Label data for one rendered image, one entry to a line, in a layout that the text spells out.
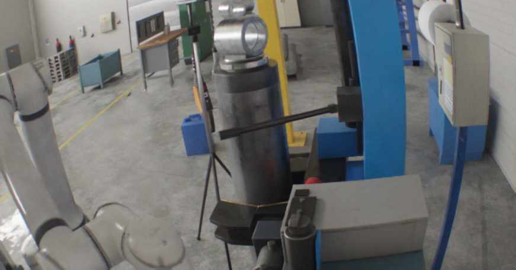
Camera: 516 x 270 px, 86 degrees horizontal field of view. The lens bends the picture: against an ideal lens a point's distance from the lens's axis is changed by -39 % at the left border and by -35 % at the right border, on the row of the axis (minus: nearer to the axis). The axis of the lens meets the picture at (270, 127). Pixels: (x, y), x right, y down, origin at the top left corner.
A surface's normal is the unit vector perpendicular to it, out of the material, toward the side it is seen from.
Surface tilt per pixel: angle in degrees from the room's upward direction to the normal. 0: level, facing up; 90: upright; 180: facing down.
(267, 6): 90
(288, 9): 90
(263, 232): 0
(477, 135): 90
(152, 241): 7
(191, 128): 90
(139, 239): 7
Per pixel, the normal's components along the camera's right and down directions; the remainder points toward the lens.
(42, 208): 0.29, -0.80
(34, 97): 0.78, 0.34
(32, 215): -0.08, -0.51
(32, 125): 0.43, 0.47
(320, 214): -0.12, -0.92
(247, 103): 0.06, 0.37
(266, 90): 0.60, 0.23
